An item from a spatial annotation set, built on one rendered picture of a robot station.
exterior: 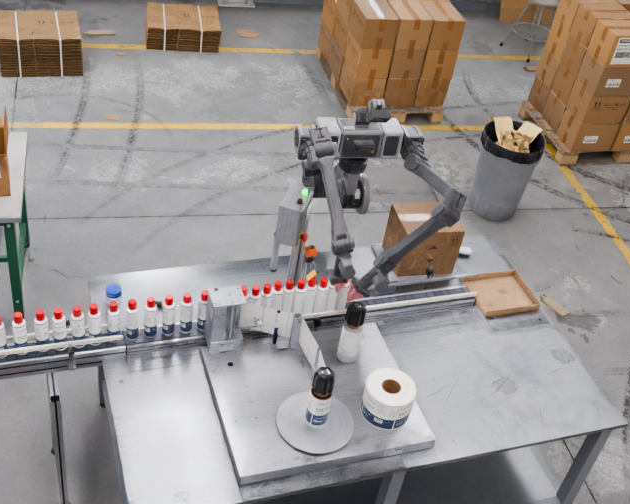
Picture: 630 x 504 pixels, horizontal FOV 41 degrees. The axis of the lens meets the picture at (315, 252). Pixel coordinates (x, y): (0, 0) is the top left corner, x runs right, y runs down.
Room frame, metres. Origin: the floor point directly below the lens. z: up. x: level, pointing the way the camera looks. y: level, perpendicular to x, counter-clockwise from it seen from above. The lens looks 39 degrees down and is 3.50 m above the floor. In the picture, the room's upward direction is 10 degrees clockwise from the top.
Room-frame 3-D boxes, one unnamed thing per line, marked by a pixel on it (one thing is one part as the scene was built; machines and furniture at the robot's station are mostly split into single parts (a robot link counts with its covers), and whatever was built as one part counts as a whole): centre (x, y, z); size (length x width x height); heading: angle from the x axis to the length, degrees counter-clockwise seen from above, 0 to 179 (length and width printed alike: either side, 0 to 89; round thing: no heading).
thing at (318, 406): (2.19, -0.12, 1.04); 0.09 x 0.09 x 0.29
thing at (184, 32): (7.05, 1.51, 0.11); 0.65 x 0.54 x 0.22; 105
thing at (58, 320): (2.36, 0.96, 0.98); 0.05 x 0.05 x 0.20
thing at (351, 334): (2.59, -0.21, 1.03); 0.09 x 0.09 x 0.30
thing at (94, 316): (2.42, 0.83, 0.98); 0.05 x 0.05 x 0.20
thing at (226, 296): (2.55, 0.32, 1.14); 0.14 x 0.11 x 0.01; 115
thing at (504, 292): (3.23, -0.93, 0.85); 0.30 x 0.26 x 0.04; 115
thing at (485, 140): (5.21, -1.22, 0.43); 0.44 x 0.43 x 0.39; 18
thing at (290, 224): (2.84, 0.11, 1.38); 0.17 x 0.10 x 0.19; 170
